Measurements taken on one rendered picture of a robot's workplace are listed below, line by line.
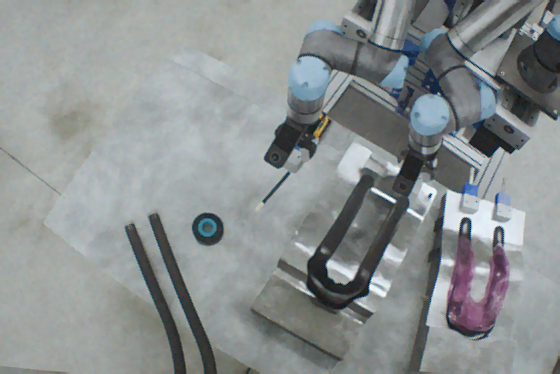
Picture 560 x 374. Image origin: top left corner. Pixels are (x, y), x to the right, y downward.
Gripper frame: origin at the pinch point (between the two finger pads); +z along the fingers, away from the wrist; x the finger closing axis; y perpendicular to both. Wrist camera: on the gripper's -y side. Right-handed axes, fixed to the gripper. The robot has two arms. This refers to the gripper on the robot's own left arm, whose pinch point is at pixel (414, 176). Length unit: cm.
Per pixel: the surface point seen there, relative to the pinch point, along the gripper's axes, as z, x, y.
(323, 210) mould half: 0.6, 16.1, -18.4
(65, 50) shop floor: 69, 189, 5
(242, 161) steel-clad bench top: 5.6, 42.9, -16.1
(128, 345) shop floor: 72, 71, -93
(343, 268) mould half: -4.2, 4.0, -29.2
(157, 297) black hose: -7, 39, -58
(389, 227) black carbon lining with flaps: 4.1, -0.1, -13.7
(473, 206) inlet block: 8.8, -18.0, 3.4
